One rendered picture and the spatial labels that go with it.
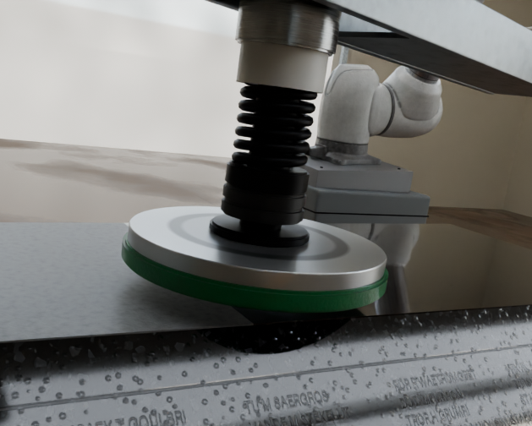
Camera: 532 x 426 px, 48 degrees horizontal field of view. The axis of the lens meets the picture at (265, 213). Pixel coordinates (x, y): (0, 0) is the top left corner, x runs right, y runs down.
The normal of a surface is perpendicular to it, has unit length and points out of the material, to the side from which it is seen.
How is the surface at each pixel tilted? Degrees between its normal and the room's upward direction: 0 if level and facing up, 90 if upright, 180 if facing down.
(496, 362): 45
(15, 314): 0
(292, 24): 90
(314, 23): 90
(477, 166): 90
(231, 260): 0
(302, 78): 90
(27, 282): 0
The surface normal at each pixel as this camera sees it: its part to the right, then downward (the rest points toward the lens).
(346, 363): 0.43, -0.53
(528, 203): -0.86, -0.03
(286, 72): 0.06, 0.19
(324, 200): 0.49, 0.22
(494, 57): 0.67, 0.22
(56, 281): 0.14, -0.97
